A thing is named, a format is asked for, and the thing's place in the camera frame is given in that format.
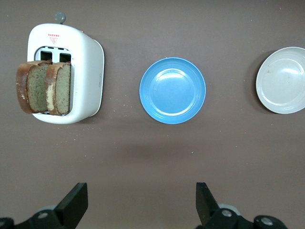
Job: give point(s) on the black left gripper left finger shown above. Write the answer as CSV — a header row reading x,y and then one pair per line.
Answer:
x,y
69,210

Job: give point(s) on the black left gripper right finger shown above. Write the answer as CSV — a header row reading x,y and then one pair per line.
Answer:
x,y
207,210

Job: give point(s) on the brown bread slice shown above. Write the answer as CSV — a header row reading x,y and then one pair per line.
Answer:
x,y
35,86
62,90

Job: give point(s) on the blue plate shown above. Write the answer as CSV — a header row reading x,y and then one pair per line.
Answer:
x,y
172,90

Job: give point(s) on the beige plate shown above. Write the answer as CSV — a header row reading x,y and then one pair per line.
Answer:
x,y
283,81

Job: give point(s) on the white two-slot toaster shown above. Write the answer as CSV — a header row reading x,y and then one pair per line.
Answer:
x,y
87,71

